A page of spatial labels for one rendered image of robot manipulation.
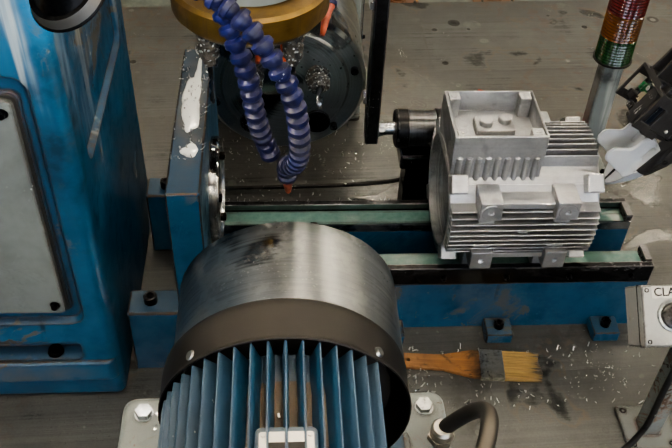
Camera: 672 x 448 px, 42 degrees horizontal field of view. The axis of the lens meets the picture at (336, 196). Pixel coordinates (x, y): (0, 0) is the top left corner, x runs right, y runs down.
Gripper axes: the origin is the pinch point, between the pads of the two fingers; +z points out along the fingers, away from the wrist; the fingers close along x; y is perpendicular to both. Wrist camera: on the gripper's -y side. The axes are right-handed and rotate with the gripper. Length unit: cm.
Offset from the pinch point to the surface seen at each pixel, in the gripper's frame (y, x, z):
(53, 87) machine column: 68, 12, 13
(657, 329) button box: -0.8, 22.5, 3.2
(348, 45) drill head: 29.9, -27.1, 14.4
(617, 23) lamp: -7.2, -33.7, -6.8
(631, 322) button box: -0.5, 19.7, 5.8
